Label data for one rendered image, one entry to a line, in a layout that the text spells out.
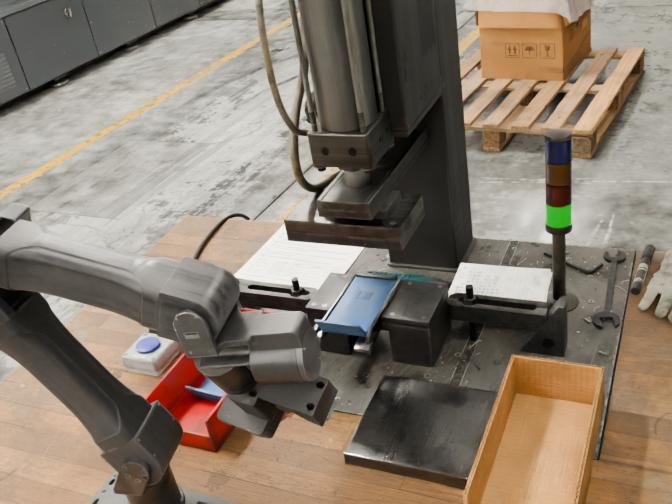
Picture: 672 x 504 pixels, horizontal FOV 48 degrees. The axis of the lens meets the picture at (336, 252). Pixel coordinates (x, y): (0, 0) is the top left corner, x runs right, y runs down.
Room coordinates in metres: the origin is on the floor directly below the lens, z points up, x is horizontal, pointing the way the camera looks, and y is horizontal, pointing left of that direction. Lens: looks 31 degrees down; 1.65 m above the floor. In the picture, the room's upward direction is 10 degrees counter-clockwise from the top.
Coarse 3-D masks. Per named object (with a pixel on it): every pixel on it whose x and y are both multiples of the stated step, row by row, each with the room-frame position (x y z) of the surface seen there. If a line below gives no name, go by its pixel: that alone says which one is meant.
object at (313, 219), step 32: (416, 128) 1.13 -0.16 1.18; (384, 160) 1.03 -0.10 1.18; (320, 192) 1.05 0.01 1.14; (352, 192) 0.94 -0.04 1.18; (384, 192) 0.95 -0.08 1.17; (288, 224) 0.98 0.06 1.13; (320, 224) 0.95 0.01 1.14; (352, 224) 0.93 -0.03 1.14; (384, 224) 0.91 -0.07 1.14; (416, 224) 0.95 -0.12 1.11
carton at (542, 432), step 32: (512, 384) 0.78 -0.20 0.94; (544, 384) 0.77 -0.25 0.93; (576, 384) 0.75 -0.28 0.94; (512, 416) 0.75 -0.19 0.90; (544, 416) 0.74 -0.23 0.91; (576, 416) 0.73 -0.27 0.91; (480, 448) 0.64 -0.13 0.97; (512, 448) 0.69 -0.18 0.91; (544, 448) 0.68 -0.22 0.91; (576, 448) 0.67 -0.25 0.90; (480, 480) 0.62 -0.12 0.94; (512, 480) 0.64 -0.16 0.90; (544, 480) 0.63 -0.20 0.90; (576, 480) 0.63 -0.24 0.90
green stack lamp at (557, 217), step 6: (546, 204) 0.98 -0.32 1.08; (570, 204) 0.97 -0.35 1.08; (546, 210) 0.98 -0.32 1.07; (552, 210) 0.97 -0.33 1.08; (558, 210) 0.97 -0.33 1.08; (564, 210) 0.97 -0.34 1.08; (570, 210) 0.97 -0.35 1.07; (546, 216) 0.99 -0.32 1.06; (552, 216) 0.97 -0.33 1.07; (558, 216) 0.97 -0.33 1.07; (564, 216) 0.97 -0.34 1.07; (570, 216) 0.97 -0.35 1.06; (546, 222) 0.99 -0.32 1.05; (552, 222) 0.97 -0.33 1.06; (558, 222) 0.97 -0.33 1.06; (564, 222) 0.97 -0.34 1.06; (570, 222) 0.97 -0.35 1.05
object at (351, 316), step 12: (348, 288) 1.00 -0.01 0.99; (360, 288) 1.00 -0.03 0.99; (372, 288) 0.99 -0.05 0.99; (384, 288) 0.98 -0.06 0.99; (348, 300) 0.97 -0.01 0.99; (360, 300) 0.96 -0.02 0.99; (372, 300) 0.96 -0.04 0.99; (384, 300) 0.95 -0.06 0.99; (336, 312) 0.94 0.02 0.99; (348, 312) 0.94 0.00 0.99; (360, 312) 0.93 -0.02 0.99; (372, 312) 0.93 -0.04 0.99; (324, 324) 0.89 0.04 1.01; (336, 324) 0.88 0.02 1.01; (348, 324) 0.87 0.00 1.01; (360, 324) 0.90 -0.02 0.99
